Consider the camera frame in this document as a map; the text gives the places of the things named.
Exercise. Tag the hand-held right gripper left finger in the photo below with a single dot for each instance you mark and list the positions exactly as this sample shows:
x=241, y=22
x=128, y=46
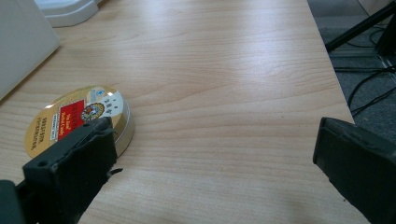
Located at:
x=71, y=168

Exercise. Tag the white plastic base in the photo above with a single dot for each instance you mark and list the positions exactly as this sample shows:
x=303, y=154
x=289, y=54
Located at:
x=68, y=11

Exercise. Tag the round gold tin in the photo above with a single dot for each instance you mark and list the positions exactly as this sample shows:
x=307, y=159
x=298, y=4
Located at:
x=74, y=112

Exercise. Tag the white flat board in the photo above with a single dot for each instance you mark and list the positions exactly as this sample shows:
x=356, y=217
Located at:
x=21, y=43

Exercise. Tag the black metal stand leg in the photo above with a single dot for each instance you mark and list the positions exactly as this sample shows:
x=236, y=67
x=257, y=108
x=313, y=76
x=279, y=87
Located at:
x=358, y=28

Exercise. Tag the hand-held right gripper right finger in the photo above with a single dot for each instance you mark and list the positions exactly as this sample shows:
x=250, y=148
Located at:
x=358, y=161

